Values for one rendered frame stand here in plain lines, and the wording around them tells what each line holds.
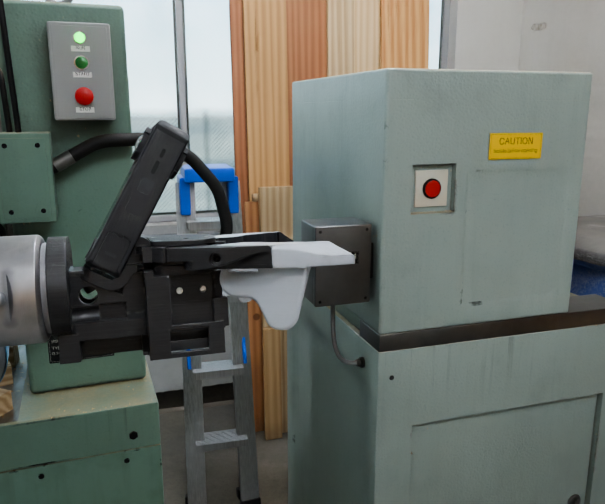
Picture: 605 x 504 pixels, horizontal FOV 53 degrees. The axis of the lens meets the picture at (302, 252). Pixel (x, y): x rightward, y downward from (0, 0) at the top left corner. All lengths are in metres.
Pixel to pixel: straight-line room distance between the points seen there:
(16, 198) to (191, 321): 0.73
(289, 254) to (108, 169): 0.84
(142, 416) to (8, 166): 0.51
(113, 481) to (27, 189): 0.57
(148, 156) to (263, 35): 2.16
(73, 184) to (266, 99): 1.46
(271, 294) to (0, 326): 0.17
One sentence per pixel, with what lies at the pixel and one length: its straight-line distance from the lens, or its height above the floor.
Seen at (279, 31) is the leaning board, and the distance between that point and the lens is 2.60.
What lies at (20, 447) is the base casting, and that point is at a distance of 1.25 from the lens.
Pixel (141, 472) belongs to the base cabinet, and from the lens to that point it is 1.29.
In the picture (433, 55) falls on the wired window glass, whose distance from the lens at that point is 3.10.
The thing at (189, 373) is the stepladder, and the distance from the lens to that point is 2.09.
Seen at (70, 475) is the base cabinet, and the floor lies 0.68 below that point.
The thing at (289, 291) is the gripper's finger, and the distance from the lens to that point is 0.41.
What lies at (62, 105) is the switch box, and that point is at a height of 1.34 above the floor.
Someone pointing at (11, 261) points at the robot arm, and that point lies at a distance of 0.43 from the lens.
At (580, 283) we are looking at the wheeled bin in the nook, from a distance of 2.04.
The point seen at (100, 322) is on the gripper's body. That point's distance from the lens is 0.45.
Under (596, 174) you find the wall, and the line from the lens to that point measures 2.83.
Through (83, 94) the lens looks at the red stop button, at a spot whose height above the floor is 1.36.
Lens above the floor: 1.34
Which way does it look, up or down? 13 degrees down
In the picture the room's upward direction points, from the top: straight up
